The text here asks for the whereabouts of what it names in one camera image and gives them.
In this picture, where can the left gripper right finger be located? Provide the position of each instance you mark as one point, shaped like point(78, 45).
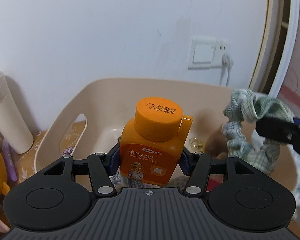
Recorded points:
point(196, 166)

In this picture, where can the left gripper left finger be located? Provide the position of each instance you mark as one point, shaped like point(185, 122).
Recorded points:
point(101, 167)

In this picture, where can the grey furry plush item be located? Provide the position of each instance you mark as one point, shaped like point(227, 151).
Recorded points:
point(178, 182)

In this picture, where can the brown plush keychain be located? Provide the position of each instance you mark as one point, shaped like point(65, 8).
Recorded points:
point(215, 145)

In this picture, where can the orange cotton ball bottle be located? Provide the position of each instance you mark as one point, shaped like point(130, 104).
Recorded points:
point(152, 142)

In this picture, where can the blue white tissue pack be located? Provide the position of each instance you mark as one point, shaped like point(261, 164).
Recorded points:
point(120, 182)

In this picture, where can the red stapler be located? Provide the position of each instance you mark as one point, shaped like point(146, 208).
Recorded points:
point(214, 181)

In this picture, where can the beige plastic storage bin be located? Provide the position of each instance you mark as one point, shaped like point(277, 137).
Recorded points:
point(108, 104)

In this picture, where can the floral table mat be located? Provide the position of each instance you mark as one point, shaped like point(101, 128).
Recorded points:
point(24, 163)

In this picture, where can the purple pen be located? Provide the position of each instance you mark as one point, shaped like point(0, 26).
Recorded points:
point(6, 151)

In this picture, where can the white thermos bottle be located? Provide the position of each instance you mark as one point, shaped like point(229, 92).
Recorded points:
point(12, 124)

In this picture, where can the white door frame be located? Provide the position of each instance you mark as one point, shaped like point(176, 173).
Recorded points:
point(285, 37)

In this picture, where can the white wall switch socket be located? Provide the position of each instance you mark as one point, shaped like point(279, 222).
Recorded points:
point(207, 52)

